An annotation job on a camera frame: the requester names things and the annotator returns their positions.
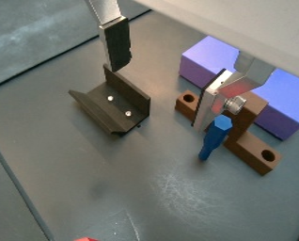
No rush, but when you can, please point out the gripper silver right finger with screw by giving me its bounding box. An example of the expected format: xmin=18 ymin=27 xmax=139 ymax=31
xmin=193 ymin=52 xmax=275 ymax=132

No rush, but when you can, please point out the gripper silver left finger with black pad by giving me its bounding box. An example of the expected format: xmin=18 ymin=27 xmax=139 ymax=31
xmin=85 ymin=0 xmax=133 ymax=72

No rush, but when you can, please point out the brown T-shaped block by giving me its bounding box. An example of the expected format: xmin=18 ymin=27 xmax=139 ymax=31
xmin=175 ymin=89 xmax=283 ymax=177

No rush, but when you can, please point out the purple base board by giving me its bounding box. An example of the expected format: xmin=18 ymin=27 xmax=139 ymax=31
xmin=179 ymin=35 xmax=299 ymax=141

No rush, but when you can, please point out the blue hexagonal peg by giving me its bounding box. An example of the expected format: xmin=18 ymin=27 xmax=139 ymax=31
xmin=199 ymin=115 xmax=233 ymax=161

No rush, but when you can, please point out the red peg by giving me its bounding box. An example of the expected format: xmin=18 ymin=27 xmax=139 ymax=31
xmin=74 ymin=237 xmax=99 ymax=241

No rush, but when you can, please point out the black U-channel bracket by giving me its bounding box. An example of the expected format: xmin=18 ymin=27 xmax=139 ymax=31
xmin=70 ymin=65 xmax=151 ymax=136

